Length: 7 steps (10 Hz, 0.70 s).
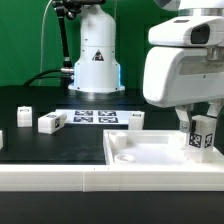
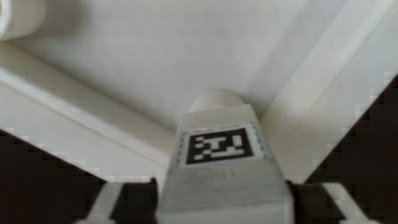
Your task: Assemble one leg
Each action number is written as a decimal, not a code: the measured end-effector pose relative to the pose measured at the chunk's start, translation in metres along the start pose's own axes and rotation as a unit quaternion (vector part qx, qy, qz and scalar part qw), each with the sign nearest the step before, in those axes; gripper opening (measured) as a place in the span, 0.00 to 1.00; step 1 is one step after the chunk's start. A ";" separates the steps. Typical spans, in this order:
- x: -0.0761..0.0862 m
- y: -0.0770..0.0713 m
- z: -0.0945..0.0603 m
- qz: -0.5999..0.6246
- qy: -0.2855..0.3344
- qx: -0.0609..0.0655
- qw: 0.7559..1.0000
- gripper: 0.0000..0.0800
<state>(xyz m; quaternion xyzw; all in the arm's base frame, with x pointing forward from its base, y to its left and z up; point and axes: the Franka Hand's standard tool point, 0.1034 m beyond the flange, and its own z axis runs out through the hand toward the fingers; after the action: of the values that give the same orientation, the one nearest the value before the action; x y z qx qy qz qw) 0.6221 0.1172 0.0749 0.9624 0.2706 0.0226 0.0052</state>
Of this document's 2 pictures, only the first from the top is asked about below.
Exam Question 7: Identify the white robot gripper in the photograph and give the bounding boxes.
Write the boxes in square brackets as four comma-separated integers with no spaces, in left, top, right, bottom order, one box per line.
[143,47,224,133]

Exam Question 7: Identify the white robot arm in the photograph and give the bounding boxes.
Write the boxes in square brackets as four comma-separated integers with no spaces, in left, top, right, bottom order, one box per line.
[69,0,224,133]

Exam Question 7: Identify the white marker sheet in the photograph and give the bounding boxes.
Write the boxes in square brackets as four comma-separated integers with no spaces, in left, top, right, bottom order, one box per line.
[57,109,144,125]

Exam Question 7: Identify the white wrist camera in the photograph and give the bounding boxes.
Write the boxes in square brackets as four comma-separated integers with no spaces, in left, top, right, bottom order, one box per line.
[148,16,224,47]

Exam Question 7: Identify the black cable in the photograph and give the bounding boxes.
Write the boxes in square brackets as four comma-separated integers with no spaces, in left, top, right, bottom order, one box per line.
[22,67,75,88]

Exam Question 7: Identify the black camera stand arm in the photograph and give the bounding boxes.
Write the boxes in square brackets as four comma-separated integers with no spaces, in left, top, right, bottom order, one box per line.
[52,0,106,68]

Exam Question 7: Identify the grey cable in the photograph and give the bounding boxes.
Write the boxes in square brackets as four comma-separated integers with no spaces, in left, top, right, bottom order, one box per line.
[38,0,54,86]

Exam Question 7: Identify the white front fence wall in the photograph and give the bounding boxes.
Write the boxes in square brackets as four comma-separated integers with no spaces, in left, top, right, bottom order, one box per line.
[0,165,224,192]

